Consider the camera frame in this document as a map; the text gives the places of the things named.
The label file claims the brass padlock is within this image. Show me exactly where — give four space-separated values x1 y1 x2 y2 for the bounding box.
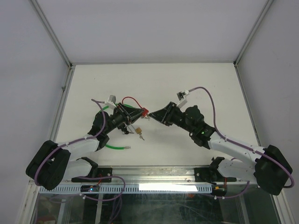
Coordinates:
129 124 142 135

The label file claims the grey slotted cable duct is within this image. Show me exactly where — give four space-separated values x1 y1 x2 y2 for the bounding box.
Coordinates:
39 183 212 194

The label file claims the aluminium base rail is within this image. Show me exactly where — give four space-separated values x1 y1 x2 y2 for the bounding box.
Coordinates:
29 165 281 185

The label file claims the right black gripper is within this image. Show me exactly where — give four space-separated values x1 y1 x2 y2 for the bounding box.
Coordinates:
149 102 195 134

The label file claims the red cable seal tag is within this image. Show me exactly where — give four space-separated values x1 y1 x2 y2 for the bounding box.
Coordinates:
121 96 149 118

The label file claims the green cable bike lock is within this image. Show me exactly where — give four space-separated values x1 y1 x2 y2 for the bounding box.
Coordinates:
88 106 131 150

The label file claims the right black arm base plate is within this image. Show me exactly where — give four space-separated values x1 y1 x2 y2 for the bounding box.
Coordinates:
193 167 237 184

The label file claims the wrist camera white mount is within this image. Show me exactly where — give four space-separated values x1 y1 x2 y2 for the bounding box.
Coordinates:
105 95 116 109
177 90 190 109

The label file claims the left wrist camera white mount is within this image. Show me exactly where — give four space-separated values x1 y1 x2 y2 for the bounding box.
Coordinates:
105 95 116 109

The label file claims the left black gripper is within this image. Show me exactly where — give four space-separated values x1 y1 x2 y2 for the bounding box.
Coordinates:
104 103 145 134

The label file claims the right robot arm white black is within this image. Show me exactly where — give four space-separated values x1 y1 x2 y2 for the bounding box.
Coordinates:
149 102 292 196

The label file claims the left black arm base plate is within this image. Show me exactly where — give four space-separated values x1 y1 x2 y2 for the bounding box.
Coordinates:
71 167 113 183

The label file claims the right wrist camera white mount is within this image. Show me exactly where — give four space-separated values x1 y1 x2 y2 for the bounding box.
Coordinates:
177 90 190 109

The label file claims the black-headed key pair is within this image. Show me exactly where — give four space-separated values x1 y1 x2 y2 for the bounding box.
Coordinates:
121 128 134 135

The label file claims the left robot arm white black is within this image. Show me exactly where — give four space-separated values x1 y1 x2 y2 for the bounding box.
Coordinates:
25 103 147 190

